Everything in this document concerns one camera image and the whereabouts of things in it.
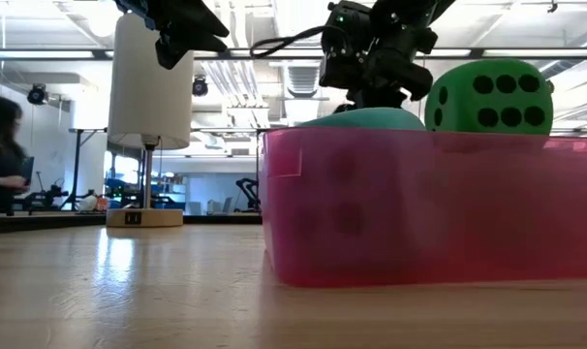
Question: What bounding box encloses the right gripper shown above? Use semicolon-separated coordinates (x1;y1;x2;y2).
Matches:
318;0;438;115

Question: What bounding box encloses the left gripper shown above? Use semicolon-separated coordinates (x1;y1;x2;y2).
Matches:
113;0;231;71

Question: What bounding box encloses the cyan foam die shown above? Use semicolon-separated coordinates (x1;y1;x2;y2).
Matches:
295;106;427;133

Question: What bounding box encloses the green foam die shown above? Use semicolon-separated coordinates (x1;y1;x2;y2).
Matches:
423;57;556;137

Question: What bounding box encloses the black ceiling spotlight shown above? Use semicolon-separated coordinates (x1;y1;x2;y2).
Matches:
26;82;49;107
191;75;210;98

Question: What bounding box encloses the white shade table lamp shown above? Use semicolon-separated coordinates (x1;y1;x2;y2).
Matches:
105;12;196;229

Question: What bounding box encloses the ceiling air vent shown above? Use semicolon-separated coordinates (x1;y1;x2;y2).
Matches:
284;64;320;98

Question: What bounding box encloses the pink plastic bin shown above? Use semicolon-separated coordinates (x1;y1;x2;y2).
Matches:
259;125;587;289

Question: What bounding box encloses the person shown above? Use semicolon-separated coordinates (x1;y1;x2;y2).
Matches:
0;93;35;215

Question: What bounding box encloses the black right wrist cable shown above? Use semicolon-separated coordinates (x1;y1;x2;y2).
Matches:
248;24;329;60

